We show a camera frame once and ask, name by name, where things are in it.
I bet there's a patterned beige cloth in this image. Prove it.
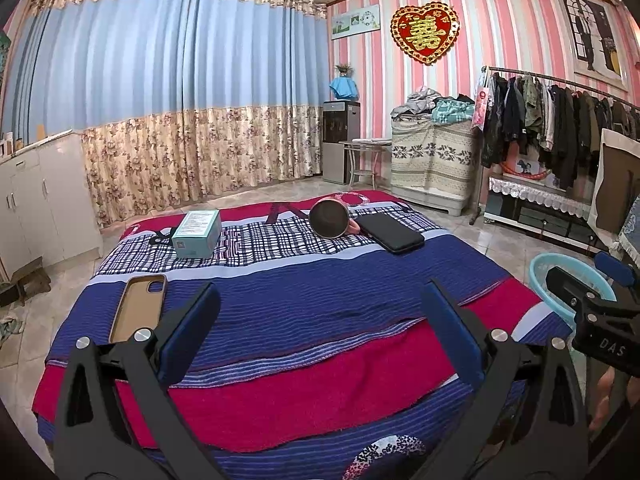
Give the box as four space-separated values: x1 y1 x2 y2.
390 115 478 198

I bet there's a grey clothes pile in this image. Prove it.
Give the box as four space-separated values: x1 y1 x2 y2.
392 86 443 120

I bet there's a low glass-front stand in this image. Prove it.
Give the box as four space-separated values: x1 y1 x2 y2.
482 176 601 253

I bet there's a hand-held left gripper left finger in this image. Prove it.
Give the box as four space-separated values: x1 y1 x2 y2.
54 282 223 480

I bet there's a teal checked cloth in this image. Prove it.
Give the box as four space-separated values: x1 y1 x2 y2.
431 98 475 123

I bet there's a small metal table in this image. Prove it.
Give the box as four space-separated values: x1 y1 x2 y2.
340 137 393 191

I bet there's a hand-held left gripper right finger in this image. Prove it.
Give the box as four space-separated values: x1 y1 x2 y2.
421 279 593 480

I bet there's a blue patterned fringed cloth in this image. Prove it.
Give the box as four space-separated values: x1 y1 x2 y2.
607 200 640 261

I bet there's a small wooden stool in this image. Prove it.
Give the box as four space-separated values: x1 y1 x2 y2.
0 257 53 306

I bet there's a tan phone case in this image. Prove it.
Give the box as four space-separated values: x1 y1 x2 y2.
109 273 168 345

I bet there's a blue cloth cover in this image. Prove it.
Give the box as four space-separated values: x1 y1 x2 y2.
328 76 361 101

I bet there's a white framed board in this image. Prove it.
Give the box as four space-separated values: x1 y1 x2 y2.
589 128 640 236

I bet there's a water dispenser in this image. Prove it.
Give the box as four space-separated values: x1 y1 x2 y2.
321 100 361 184

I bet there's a metal clothes rack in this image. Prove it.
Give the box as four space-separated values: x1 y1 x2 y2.
467 66 640 226

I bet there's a red heart wall decoration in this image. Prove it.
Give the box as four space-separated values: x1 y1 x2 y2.
390 4 460 66

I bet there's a grey cabinet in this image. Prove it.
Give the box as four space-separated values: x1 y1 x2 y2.
392 185 473 217

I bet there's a row of hanging clothes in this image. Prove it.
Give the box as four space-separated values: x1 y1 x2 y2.
480 72 640 191

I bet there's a landscape wall picture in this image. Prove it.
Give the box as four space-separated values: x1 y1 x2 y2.
331 4 381 40

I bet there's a red printed package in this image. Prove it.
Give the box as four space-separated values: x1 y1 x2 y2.
502 157 556 188

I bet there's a white lace cloth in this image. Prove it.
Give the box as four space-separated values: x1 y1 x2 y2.
487 176 593 221

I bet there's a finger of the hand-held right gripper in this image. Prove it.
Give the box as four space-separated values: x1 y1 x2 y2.
594 251 640 289
545 266 609 314

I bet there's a crumpled floor rag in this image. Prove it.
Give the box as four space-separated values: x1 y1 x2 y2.
0 317 26 346

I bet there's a person's right hand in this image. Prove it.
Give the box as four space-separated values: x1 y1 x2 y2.
587 367 633 436

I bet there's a plaid red-edged blanket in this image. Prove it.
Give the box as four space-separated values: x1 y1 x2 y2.
95 190 451 281

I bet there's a white cabinet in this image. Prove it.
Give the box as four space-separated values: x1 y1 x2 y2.
0 130 103 281

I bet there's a pink hanging bag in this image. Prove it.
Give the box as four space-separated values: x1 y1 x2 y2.
471 75 493 131

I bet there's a pink cup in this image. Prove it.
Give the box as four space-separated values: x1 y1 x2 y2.
308 198 361 240

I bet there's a teal plastic basket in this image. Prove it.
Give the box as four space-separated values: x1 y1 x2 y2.
529 252 617 318

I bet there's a teal cardboard box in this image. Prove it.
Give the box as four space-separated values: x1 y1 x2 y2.
171 209 222 260

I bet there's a blue floral curtain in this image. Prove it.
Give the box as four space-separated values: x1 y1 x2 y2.
0 0 331 231

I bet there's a blue red striped blanket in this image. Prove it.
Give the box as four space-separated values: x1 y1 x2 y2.
32 234 575 480

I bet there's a wall poster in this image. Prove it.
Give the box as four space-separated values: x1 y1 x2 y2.
557 0 630 92

